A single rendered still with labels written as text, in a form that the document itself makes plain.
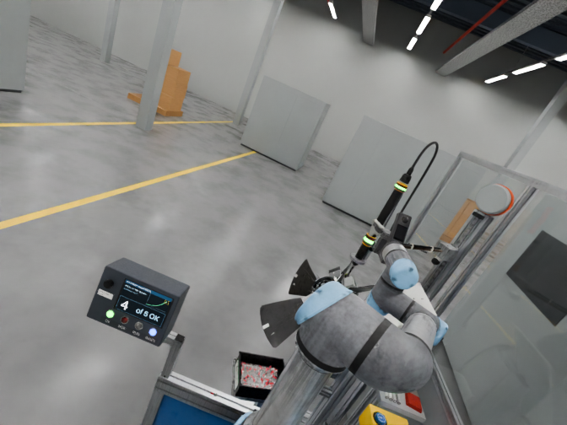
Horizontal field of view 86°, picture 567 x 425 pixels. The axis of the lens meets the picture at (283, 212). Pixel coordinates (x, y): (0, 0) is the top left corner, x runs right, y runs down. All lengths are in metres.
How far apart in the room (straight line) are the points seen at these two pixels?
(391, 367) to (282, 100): 8.13
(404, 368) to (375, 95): 12.94
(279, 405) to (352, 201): 6.31
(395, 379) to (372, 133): 6.24
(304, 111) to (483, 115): 7.73
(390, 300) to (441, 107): 12.81
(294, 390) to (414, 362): 0.24
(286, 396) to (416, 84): 13.11
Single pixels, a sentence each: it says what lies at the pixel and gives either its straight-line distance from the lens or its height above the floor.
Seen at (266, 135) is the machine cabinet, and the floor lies 0.56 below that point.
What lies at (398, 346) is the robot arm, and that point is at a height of 1.67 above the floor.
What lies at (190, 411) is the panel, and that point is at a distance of 1.49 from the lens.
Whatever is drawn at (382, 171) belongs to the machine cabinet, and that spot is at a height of 1.19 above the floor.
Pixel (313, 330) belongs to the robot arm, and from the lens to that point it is 0.60.
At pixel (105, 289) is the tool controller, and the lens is 1.16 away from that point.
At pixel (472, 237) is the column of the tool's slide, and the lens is 1.85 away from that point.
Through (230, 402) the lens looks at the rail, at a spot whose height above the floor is 0.86.
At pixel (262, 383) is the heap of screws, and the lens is 1.50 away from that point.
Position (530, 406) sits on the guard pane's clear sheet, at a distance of 1.57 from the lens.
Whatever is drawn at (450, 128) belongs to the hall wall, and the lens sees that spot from 13.69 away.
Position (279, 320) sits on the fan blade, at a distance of 1.55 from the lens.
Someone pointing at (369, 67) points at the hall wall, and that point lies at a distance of 13.46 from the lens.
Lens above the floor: 1.97
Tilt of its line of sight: 21 degrees down
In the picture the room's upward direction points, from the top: 24 degrees clockwise
